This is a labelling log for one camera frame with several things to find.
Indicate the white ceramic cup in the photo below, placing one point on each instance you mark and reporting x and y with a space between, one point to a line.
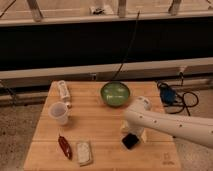
59 112

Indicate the wooden table board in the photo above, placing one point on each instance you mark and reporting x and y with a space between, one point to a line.
93 121

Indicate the blue device with cables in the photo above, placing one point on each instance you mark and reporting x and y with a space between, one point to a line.
170 98

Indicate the black eraser block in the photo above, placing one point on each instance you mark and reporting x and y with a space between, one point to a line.
130 140

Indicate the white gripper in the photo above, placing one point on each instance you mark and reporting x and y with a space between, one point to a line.
128 127

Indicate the white tube bottle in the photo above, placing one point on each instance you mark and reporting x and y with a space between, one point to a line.
64 92

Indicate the white rectangular packet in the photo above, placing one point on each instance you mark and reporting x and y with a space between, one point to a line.
84 153

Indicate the green ceramic bowl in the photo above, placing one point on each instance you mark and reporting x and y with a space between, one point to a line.
115 94

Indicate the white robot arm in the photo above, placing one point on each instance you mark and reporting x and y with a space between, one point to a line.
139 116

